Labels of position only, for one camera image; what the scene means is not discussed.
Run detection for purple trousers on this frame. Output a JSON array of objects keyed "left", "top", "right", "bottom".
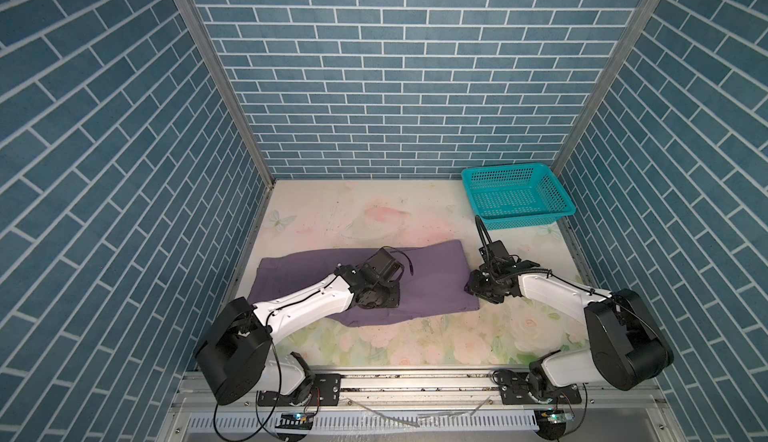
[{"left": 247, "top": 240, "right": 479, "bottom": 327}]

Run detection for right side aluminium rail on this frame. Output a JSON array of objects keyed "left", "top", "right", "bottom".
[{"left": 557, "top": 217, "right": 599, "bottom": 288}]

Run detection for left side aluminium rail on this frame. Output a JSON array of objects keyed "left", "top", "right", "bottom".
[{"left": 216, "top": 187, "right": 274, "bottom": 314}]

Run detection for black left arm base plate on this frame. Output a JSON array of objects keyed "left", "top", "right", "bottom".
[{"left": 257, "top": 373, "right": 342, "bottom": 407}]

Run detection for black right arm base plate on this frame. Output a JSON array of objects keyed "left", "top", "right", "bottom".
[{"left": 491, "top": 369, "right": 582, "bottom": 405}]

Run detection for left rear aluminium corner post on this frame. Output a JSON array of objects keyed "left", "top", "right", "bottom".
[{"left": 173, "top": 0, "right": 275, "bottom": 190}]

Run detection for aluminium rail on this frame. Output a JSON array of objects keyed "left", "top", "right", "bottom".
[
  {"left": 216, "top": 187, "right": 274, "bottom": 314},
  {"left": 557, "top": 217, "right": 599, "bottom": 288},
  {"left": 173, "top": 365, "right": 667, "bottom": 412}
]

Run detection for aluminium corner post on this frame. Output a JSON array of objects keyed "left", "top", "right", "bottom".
[
  {"left": 173, "top": 0, "right": 275, "bottom": 190},
  {"left": 550, "top": 0, "right": 661, "bottom": 176}
]

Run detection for white vented cable duct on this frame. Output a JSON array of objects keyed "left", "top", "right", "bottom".
[{"left": 186, "top": 409, "right": 539, "bottom": 437}]

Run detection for teal plastic basket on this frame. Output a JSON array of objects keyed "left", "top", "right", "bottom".
[{"left": 461, "top": 163, "right": 576, "bottom": 230}]

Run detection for right green circuit board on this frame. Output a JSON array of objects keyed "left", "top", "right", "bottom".
[{"left": 535, "top": 409, "right": 573, "bottom": 428}]

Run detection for green circuit board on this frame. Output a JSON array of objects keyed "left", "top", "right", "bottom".
[
  {"left": 275, "top": 412, "right": 315, "bottom": 432},
  {"left": 535, "top": 409, "right": 573, "bottom": 428}
]

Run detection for right rear aluminium corner post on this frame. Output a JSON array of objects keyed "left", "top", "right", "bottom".
[{"left": 550, "top": 0, "right": 661, "bottom": 176}]

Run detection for left green circuit board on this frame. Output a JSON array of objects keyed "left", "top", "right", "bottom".
[{"left": 275, "top": 412, "right": 315, "bottom": 432}]

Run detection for aluminium front rail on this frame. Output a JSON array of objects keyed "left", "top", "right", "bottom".
[{"left": 173, "top": 365, "right": 667, "bottom": 412}]

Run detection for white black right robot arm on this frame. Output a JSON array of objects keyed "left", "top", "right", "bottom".
[{"left": 465, "top": 216, "right": 674, "bottom": 402}]

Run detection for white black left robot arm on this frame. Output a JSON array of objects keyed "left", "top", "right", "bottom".
[{"left": 194, "top": 251, "right": 413, "bottom": 406}]

